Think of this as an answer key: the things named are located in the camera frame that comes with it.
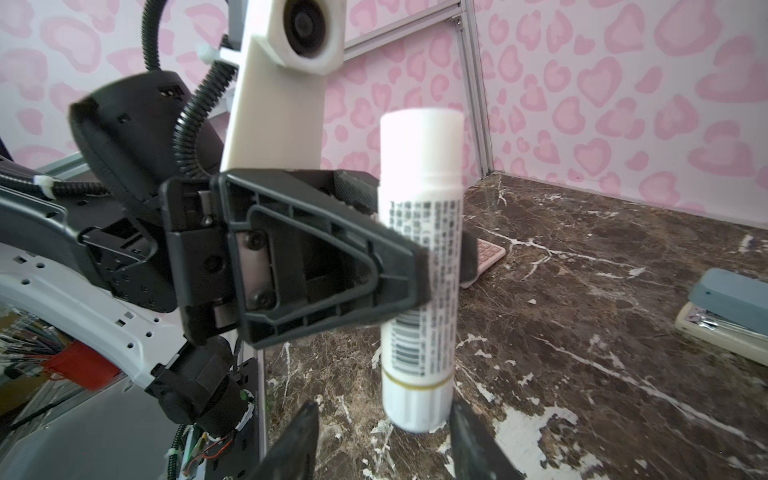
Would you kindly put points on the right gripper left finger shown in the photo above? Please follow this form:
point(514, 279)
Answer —
point(293, 455)

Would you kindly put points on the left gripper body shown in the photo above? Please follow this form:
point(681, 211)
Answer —
point(199, 257)

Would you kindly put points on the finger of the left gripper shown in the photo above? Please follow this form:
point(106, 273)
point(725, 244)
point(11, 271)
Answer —
point(469, 258)
point(307, 255)

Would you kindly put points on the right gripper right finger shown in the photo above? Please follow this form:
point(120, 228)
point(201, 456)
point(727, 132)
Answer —
point(475, 453)

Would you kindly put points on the white glue stick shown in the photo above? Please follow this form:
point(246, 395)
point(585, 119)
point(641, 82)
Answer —
point(420, 197)

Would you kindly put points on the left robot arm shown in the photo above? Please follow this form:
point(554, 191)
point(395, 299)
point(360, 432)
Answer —
point(156, 259)

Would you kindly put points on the pink calculator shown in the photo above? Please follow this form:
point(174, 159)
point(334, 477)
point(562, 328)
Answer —
point(489, 254)

